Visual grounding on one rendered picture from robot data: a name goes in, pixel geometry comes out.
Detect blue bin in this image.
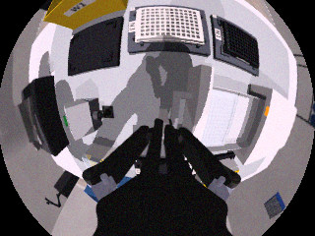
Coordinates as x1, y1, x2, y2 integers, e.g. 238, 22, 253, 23
84, 176, 131, 202

